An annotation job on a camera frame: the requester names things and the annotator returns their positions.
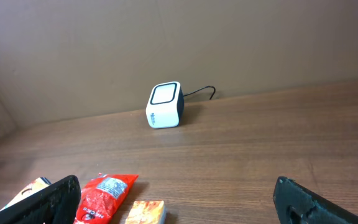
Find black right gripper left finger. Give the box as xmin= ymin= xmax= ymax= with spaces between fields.
xmin=0 ymin=175 xmax=81 ymax=224

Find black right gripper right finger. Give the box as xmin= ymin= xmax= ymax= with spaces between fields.
xmin=273 ymin=176 xmax=358 ymax=224

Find yellow wet wipes pack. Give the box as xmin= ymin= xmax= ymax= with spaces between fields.
xmin=0 ymin=177 xmax=52 ymax=211

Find red snack bag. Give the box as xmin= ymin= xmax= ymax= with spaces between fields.
xmin=74 ymin=174 xmax=138 ymax=224

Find orange tissue pack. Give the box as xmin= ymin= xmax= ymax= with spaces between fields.
xmin=125 ymin=200 xmax=167 ymax=224

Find white barcode scanner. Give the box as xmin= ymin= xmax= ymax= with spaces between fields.
xmin=145 ymin=82 xmax=184 ymax=129

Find black scanner cable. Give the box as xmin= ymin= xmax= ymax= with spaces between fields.
xmin=182 ymin=85 xmax=216 ymax=101

